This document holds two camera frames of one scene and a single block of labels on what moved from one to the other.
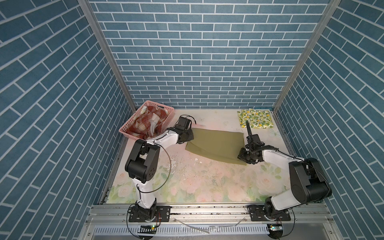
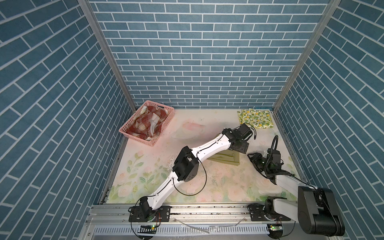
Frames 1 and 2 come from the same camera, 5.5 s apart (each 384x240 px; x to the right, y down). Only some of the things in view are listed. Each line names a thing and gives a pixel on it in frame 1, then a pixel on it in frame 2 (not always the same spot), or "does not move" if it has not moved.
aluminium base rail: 112,222 does not move
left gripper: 190,136 to 244,147
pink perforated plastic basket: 150,120 does not move
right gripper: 240,155 to 255,158
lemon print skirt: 258,119 does not move
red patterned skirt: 147,123 does not move
